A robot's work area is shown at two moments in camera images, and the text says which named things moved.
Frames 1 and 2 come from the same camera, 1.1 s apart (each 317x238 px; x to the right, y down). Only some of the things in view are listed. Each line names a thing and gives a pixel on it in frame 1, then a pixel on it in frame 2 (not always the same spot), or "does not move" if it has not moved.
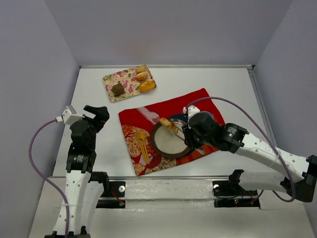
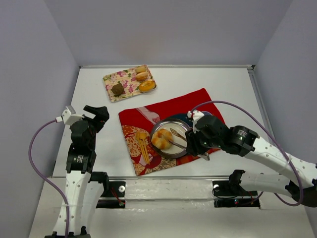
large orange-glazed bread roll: (169, 124) to (160, 139)
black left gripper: (98, 119) does not move
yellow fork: (141, 136) does not move
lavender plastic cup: (208, 116) does not move
